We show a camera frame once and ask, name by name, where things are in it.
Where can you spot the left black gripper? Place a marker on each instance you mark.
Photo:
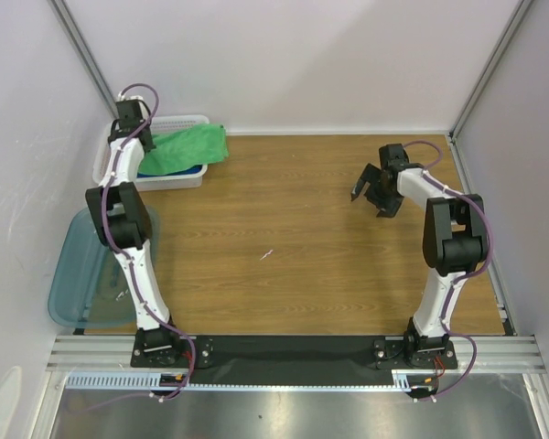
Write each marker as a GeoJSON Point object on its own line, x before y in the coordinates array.
{"type": "Point", "coordinates": [149, 146]}

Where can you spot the blue towel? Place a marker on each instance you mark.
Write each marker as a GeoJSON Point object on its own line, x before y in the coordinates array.
{"type": "Point", "coordinates": [188, 173]}

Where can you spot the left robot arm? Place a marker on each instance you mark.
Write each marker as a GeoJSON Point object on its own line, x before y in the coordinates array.
{"type": "Point", "coordinates": [124, 226]}

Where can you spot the slotted aluminium rail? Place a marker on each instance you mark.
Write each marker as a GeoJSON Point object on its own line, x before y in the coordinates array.
{"type": "Point", "coordinates": [103, 363]}

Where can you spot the white perforated plastic basket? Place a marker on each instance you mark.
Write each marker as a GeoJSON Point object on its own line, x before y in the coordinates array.
{"type": "Point", "coordinates": [160, 125]}

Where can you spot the right aluminium frame post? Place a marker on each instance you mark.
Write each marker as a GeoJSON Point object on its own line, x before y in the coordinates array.
{"type": "Point", "coordinates": [513, 25]}

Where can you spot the small white scrap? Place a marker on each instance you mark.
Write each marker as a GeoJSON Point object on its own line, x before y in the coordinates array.
{"type": "Point", "coordinates": [266, 254]}

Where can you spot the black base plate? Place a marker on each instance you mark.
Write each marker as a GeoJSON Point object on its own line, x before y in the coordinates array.
{"type": "Point", "coordinates": [301, 361]}

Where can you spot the green towel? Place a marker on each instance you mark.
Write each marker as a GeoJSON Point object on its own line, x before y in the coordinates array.
{"type": "Point", "coordinates": [201, 144]}

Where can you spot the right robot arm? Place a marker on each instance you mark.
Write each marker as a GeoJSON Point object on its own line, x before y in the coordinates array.
{"type": "Point", "coordinates": [455, 245]}

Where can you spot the aluminium frame post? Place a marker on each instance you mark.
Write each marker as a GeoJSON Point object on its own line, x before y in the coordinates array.
{"type": "Point", "coordinates": [81, 47]}
{"type": "Point", "coordinates": [513, 25]}

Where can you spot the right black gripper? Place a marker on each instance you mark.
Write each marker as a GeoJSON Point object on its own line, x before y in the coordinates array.
{"type": "Point", "coordinates": [378, 194]}

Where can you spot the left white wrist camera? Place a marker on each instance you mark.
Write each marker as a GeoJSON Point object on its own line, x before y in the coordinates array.
{"type": "Point", "coordinates": [125, 97]}

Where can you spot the blue translucent plastic tub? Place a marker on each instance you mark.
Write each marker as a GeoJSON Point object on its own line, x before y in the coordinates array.
{"type": "Point", "coordinates": [90, 289]}

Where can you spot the left aluminium frame post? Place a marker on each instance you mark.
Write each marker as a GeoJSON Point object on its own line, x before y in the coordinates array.
{"type": "Point", "coordinates": [81, 47]}

